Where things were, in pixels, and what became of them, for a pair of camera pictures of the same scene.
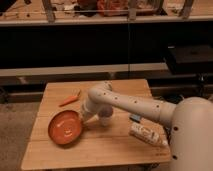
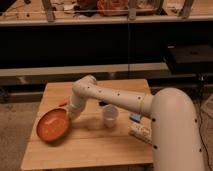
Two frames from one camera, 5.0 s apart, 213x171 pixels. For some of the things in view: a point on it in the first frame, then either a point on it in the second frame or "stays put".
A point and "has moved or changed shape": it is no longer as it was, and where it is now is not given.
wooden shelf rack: x=38 y=12 stays put
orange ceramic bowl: x=65 y=127 has moved or changed shape
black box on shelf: x=189 y=59 stays put
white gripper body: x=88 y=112 -> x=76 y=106
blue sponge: x=136 y=118 stays put
